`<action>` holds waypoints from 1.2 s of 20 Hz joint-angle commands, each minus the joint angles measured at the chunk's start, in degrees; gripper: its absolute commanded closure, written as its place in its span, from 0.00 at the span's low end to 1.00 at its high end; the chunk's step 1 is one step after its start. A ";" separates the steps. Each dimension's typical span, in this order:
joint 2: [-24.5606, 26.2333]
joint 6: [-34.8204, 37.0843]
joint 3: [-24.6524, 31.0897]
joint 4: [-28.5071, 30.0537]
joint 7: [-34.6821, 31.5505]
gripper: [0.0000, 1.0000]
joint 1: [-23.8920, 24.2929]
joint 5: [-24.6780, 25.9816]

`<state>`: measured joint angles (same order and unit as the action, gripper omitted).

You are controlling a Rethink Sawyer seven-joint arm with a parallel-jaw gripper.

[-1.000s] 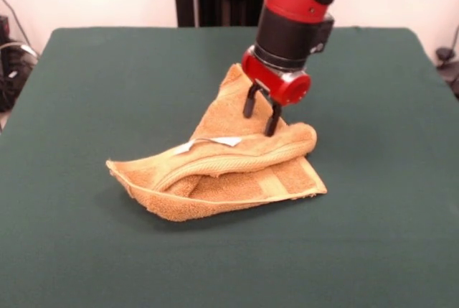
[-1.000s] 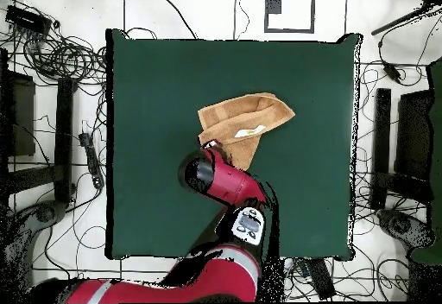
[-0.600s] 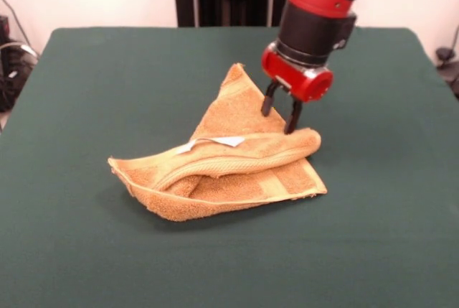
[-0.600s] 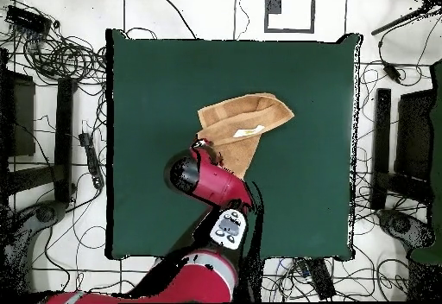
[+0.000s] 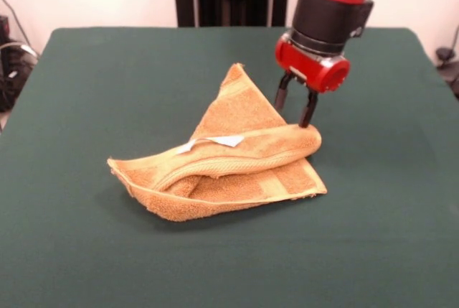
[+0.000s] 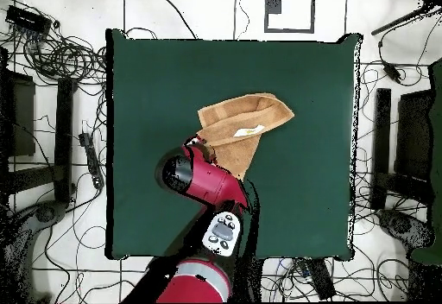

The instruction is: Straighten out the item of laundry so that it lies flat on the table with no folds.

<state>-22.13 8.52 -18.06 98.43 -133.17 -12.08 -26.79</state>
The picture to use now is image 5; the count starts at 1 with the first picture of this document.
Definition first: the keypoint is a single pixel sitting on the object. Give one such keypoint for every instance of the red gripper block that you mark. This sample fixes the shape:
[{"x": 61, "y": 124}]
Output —
[{"x": 315, "y": 71}]

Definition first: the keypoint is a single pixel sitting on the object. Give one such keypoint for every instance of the tan terry towel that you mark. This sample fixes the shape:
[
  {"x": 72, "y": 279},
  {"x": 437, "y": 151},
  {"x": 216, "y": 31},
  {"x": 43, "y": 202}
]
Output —
[{"x": 233, "y": 117}]

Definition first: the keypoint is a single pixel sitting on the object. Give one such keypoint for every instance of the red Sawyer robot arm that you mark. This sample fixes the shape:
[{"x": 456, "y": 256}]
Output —
[{"x": 330, "y": 17}]

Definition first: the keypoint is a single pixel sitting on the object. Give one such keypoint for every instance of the dark curved stand foot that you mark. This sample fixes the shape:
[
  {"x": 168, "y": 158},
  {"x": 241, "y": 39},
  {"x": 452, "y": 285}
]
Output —
[
  {"x": 14, "y": 82},
  {"x": 444, "y": 53}
]

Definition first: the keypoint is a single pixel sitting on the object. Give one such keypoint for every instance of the dark green table cloth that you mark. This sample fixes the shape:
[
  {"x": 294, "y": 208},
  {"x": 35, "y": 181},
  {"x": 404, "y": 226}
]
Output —
[{"x": 107, "y": 250}]

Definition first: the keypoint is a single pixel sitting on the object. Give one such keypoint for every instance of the black box with red light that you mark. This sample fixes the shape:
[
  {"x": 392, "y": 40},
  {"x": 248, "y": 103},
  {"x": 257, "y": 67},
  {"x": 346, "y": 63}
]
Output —
[{"x": 3, "y": 28}]

